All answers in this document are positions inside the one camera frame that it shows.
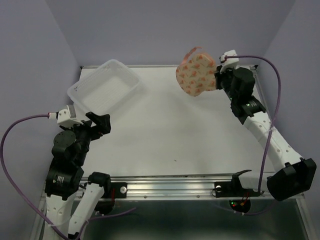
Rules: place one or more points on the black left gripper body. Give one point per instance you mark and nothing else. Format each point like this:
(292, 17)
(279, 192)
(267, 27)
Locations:
(87, 132)

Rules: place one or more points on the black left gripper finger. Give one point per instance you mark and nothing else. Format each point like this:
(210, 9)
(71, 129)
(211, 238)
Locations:
(96, 119)
(103, 124)

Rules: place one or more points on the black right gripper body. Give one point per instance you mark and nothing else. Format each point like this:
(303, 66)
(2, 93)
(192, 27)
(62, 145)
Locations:
(223, 80)

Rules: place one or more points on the floral mesh laundry bag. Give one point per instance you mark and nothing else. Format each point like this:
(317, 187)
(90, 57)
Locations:
(196, 73)

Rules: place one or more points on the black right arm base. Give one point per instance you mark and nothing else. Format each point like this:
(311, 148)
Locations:
(234, 188)

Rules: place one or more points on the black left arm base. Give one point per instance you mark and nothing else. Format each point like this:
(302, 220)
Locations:
(118, 190)

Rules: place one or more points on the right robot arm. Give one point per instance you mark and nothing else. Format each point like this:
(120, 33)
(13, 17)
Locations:
(293, 174)

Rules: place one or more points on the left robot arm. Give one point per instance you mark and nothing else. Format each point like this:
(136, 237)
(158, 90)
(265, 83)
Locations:
(70, 148)

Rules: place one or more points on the white perforated plastic basket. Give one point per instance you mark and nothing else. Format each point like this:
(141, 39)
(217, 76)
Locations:
(105, 88)

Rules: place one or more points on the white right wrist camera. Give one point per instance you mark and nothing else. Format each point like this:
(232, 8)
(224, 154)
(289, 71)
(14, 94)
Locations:
(228, 60)

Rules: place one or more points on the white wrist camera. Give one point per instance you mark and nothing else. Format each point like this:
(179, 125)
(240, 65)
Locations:
(228, 60)
(66, 115)

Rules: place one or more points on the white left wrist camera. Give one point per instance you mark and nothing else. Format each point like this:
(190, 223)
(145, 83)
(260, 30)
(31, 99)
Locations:
(66, 115)

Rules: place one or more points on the aluminium front rail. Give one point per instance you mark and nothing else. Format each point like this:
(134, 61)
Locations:
(171, 187)

